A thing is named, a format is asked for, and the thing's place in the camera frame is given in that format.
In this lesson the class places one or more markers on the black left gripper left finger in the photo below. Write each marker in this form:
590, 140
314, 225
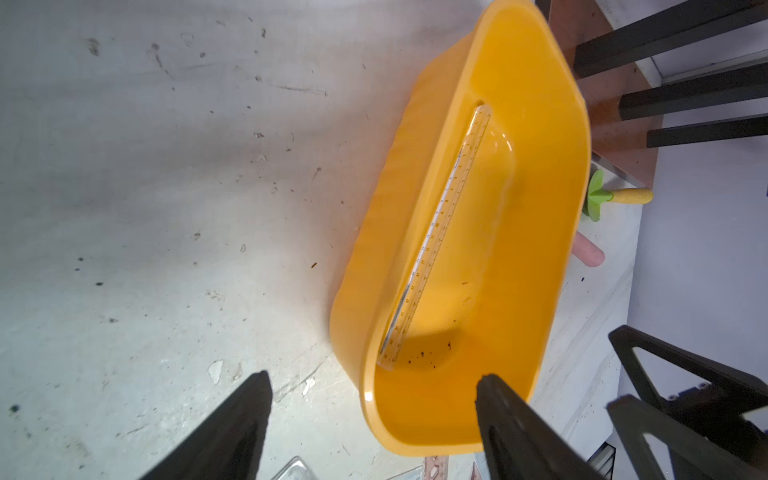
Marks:
229, 443

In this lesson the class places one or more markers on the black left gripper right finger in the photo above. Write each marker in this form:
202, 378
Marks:
517, 443

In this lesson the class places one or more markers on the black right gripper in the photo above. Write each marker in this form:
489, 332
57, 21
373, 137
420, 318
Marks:
704, 428

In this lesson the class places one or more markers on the clear stencil ruler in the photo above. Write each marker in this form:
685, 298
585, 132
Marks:
295, 469

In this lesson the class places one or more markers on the clear long straight ruler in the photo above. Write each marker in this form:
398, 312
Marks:
409, 298

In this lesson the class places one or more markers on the clear blue triangle ruler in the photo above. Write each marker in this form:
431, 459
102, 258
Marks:
415, 473

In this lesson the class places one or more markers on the yellow plastic storage box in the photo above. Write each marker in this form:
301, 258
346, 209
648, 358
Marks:
492, 294

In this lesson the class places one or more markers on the pink stencil ruler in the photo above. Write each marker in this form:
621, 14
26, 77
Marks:
435, 468

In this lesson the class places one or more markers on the purple toy shovel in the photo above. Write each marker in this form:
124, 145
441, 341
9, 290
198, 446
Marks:
586, 251

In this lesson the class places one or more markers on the green toy shovel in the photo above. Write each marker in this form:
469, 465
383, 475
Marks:
597, 195

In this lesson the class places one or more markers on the brown wooden display stand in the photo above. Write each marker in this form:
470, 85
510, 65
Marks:
676, 76

